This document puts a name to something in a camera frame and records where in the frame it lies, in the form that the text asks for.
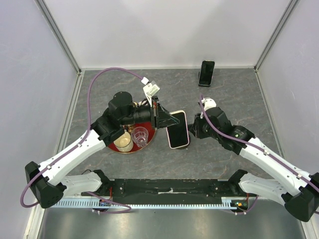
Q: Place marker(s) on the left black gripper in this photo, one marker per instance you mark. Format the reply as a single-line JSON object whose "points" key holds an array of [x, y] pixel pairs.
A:
{"points": [[168, 120]]}

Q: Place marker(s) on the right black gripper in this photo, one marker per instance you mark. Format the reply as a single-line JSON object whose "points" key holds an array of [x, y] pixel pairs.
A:
{"points": [[195, 128]]}

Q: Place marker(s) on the blue-edged black phone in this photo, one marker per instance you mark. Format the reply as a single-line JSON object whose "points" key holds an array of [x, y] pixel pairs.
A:
{"points": [[207, 67]]}

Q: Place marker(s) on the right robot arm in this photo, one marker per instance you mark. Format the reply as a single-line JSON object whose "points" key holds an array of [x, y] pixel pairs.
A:
{"points": [[295, 189]]}

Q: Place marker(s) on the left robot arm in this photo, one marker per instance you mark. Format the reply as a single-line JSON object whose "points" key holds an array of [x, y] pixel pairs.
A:
{"points": [[48, 181]]}

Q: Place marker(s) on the red round tray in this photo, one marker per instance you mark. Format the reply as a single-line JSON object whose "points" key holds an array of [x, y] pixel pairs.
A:
{"points": [[152, 133]]}

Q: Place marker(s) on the clear drinking glass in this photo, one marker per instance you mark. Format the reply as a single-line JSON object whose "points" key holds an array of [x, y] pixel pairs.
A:
{"points": [[140, 136]]}

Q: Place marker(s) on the cream cup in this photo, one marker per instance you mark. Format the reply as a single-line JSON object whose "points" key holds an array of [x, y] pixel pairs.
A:
{"points": [[124, 143]]}

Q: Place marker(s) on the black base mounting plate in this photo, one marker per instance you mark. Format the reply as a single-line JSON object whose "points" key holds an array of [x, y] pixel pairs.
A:
{"points": [[170, 191]]}

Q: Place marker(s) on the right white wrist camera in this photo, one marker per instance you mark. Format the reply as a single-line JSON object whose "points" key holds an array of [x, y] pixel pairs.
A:
{"points": [[207, 103]]}

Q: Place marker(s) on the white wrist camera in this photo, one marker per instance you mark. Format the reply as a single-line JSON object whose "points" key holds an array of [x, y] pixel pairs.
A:
{"points": [[150, 89], [207, 103]]}

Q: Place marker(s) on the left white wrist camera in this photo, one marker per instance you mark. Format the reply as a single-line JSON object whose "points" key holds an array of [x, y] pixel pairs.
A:
{"points": [[150, 89]]}

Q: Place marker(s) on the light blue cable duct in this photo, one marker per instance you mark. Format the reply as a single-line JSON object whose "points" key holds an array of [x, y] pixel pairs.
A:
{"points": [[95, 203]]}

